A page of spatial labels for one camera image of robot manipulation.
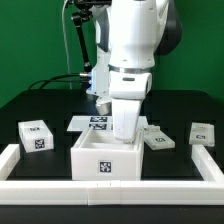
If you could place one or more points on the white cabinet top block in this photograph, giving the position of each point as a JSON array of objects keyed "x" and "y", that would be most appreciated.
[{"x": 35, "y": 136}]

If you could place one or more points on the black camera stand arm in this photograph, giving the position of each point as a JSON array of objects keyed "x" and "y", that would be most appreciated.
[{"x": 84, "y": 14}]

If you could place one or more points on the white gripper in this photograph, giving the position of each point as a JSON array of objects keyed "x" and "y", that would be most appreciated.
[{"x": 127, "y": 92}]

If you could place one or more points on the white U-shaped fence frame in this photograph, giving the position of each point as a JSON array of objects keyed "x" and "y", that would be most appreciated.
[{"x": 208, "y": 191}]

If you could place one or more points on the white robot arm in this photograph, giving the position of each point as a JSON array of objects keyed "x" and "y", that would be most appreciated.
[{"x": 129, "y": 34}]

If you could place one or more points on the white marker plate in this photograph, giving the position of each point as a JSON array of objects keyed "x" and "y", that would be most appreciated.
[{"x": 105, "y": 123}]

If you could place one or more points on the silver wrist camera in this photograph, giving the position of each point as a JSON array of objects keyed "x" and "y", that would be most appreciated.
[{"x": 103, "y": 105}]

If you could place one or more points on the white cabinet door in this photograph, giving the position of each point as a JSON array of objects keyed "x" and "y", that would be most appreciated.
[
  {"x": 156, "y": 139},
  {"x": 202, "y": 133}
]

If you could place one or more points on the white cabinet body box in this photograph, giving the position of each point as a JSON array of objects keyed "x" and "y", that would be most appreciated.
[{"x": 98, "y": 156}]

